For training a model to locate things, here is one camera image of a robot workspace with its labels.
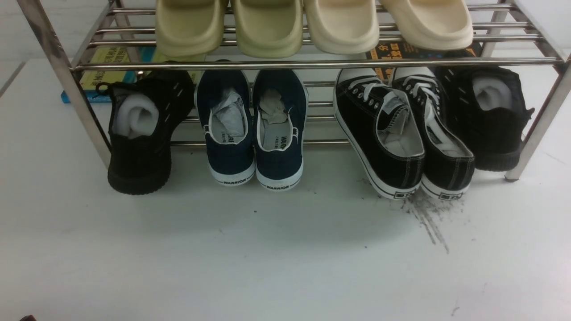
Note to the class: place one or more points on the stainless steel shoe rack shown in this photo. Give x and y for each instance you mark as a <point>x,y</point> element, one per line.
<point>512,38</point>

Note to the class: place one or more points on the black white canvas sneaker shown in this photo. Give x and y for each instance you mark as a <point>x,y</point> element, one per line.
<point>449,164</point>
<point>379,123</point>

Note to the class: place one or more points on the yellow blue book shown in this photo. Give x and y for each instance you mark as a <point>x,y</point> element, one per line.
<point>106,55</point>

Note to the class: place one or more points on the black orange book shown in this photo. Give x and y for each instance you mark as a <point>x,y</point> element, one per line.
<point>403,50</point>

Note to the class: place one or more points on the black knit sneaker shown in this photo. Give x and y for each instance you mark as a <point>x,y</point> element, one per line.
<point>487,111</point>
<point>144,116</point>

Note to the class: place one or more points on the navy blue canvas shoe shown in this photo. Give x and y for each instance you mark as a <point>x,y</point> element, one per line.
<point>280,104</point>
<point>222,100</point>

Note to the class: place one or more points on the cream foam slipper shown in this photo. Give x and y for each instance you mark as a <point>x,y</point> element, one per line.
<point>342,26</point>
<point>432,24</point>

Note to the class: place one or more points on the olive green foam slipper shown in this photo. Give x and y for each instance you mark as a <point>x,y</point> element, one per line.
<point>268,28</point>
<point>189,27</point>

